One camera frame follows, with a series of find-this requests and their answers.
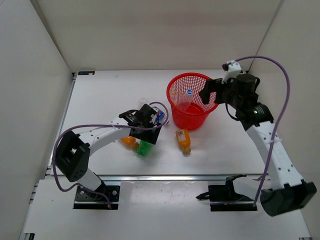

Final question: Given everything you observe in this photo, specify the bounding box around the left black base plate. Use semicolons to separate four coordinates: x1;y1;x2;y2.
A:
73;181;121;210

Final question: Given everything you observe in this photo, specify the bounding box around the blue label clear bottle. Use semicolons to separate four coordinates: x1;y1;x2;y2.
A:
137;97;170;126

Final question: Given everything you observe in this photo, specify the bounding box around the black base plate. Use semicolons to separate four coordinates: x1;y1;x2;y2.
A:
73;181;121;210
195;185;258;212

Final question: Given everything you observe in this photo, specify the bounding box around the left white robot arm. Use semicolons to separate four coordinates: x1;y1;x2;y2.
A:
52;104;166;200

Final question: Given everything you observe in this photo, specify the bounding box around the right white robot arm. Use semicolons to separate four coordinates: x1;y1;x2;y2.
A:
199;73;317;217

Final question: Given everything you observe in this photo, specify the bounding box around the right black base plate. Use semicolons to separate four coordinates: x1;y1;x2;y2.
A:
195;185;258;212

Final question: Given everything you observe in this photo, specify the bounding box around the aluminium table rail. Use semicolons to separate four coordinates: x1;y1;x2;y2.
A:
61;70;265;181

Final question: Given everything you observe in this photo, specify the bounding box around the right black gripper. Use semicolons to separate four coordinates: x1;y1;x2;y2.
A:
199;74;242;109

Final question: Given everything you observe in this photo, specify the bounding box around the orange juice bottle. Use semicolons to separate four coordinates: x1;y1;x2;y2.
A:
121;136;140;151
175;128;191;154

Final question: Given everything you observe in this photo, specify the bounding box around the left black corner label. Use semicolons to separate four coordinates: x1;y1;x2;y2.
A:
77;71;95;76

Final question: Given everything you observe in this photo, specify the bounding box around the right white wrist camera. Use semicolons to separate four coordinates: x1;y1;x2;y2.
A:
221;60;243;84

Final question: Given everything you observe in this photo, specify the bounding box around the clear ribbed water bottle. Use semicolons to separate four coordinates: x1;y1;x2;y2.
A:
177;89;193;111

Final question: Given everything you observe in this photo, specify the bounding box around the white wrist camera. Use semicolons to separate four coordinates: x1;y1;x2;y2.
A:
221;60;243;84
149;107;166;122

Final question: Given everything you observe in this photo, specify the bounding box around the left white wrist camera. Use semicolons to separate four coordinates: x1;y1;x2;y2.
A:
149;107;166;122

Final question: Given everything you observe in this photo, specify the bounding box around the red plastic mesh bin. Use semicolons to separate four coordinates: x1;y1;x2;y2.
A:
166;72;218;131

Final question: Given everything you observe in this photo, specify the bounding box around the green soda bottle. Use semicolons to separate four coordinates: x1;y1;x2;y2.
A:
135;140;153;157

